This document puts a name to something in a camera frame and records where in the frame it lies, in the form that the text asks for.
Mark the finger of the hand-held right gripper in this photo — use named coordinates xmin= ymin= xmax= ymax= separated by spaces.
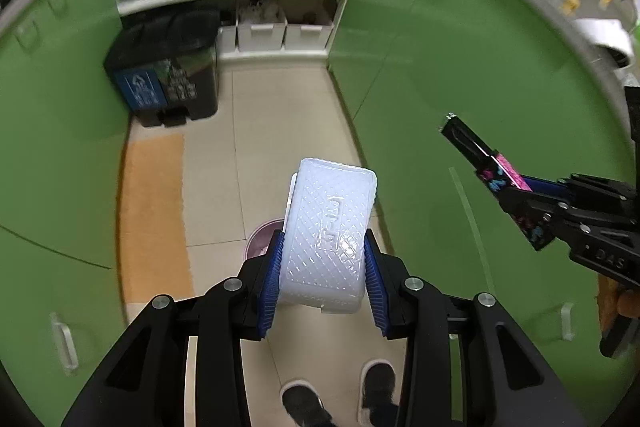
xmin=522 ymin=173 xmax=636 ymax=208
xmin=500 ymin=186 xmax=572 ymax=239

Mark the person's right hand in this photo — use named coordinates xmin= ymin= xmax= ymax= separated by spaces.
xmin=596 ymin=279 xmax=640 ymax=333

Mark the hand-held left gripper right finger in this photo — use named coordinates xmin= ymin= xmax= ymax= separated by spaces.
xmin=363 ymin=229 xmax=586 ymax=427

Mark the orange floor mat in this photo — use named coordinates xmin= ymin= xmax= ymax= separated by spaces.
xmin=120 ymin=134 xmax=196 ymax=305

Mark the white textured plastic box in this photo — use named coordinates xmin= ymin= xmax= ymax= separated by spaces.
xmin=277 ymin=157 xmax=378 ymax=315

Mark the person's left black shoe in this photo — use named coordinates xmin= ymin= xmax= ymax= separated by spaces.
xmin=281 ymin=379 xmax=333 ymax=427

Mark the white cooking pan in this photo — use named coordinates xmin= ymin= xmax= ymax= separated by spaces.
xmin=572 ymin=18 xmax=636 ymax=68

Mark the black bin with blue label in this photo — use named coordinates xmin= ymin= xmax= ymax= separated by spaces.
xmin=103 ymin=9 xmax=221 ymax=128

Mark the white cabinet handle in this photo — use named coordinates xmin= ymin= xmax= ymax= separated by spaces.
xmin=50 ymin=313 xmax=78 ymax=375
xmin=560 ymin=302 xmax=575 ymax=340

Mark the black printed snack wrapper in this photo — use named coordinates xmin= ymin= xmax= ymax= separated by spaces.
xmin=439 ymin=113 xmax=553 ymax=254

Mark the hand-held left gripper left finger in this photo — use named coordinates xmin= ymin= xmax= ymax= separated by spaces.
xmin=60 ymin=229 xmax=286 ymax=427

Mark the small purple trash bin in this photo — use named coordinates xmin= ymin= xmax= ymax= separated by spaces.
xmin=245 ymin=219 xmax=288 ymax=260

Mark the white storage box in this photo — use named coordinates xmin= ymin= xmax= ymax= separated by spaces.
xmin=236 ymin=0 xmax=288 ymax=50
xmin=284 ymin=14 xmax=333 ymax=50

